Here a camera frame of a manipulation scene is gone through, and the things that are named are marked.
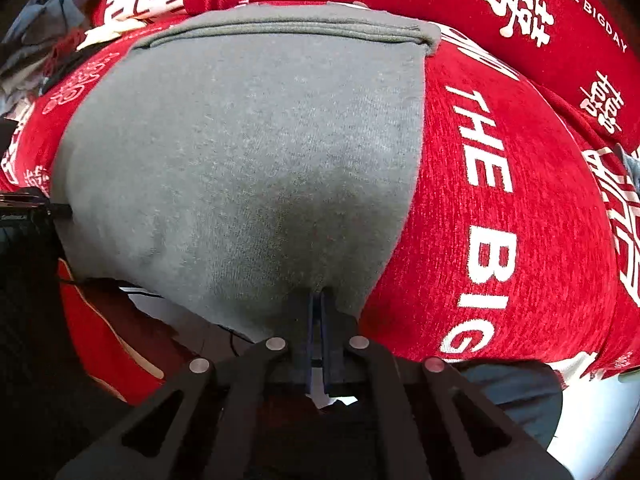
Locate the red cloth with cream stripe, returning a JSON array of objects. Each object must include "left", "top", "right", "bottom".
[{"left": 57, "top": 257, "right": 201, "bottom": 406}]

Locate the grey denim cloth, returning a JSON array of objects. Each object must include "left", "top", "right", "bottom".
[{"left": 617, "top": 145, "right": 640, "bottom": 186}]

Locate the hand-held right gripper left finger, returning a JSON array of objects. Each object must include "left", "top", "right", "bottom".
[{"left": 55, "top": 292, "right": 322, "bottom": 480}]

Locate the dark red cloth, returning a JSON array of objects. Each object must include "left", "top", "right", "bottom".
[{"left": 42, "top": 30, "right": 101, "bottom": 91}]

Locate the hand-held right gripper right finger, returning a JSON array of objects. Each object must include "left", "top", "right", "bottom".
[{"left": 322, "top": 289, "right": 576, "bottom": 480}]

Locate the person's leg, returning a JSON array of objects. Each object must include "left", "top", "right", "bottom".
[{"left": 457, "top": 360, "right": 566, "bottom": 448}]

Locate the grey knit shirt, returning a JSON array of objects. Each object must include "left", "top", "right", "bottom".
[{"left": 50, "top": 2, "right": 443, "bottom": 341}]

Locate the pile of grey-blue clothes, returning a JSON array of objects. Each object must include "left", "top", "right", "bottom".
[{"left": 0, "top": 0, "right": 101, "bottom": 106}]

